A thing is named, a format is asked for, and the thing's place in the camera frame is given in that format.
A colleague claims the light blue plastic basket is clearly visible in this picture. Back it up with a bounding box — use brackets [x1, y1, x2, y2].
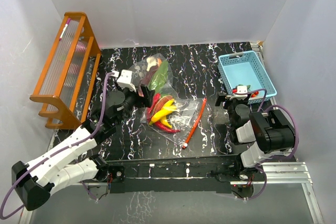
[218, 50, 277, 104]

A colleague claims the yellow fake banana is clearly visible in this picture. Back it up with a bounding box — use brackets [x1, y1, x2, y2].
[149, 99, 177, 133]

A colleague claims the red fake chili pepper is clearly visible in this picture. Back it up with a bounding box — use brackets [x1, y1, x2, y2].
[145, 93, 180, 134]

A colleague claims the pink white marker pen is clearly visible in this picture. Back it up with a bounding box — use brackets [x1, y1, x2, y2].
[59, 18, 71, 41]

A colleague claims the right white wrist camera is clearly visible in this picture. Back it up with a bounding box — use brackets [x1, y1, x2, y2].
[232, 85, 248, 95]

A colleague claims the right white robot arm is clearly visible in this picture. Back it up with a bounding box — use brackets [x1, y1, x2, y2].
[215, 92, 299, 180]

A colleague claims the clear zip bag red slider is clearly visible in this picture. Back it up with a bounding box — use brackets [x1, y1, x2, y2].
[140, 93, 207, 149]

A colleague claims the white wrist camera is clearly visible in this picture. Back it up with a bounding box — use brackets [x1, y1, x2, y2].
[232, 85, 248, 95]
[117, 69, 136, 92]

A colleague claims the orange wooden rack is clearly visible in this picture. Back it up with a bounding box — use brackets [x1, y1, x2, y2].
[30, 12, 101, 130]

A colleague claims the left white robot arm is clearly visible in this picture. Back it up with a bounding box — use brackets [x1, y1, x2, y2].
[12, 84, 155, 211]

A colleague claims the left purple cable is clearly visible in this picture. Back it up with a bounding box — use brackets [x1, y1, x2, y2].
[0, 71, 116, 219]

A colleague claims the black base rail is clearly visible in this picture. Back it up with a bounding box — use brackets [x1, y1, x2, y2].
[94, 155, 265, 197]

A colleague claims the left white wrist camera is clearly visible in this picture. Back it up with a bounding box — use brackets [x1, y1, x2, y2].
[117, 69, 136, 92]

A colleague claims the fake cherry tomato vine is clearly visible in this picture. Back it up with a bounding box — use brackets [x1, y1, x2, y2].
[233, 85, 259, 98]

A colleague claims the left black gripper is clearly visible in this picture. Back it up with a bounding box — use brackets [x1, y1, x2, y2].
[115, 81, 154, 126]

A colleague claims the clear bag with green leaf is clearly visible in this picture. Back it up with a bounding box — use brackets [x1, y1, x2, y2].
[129, 54, 173, 97]

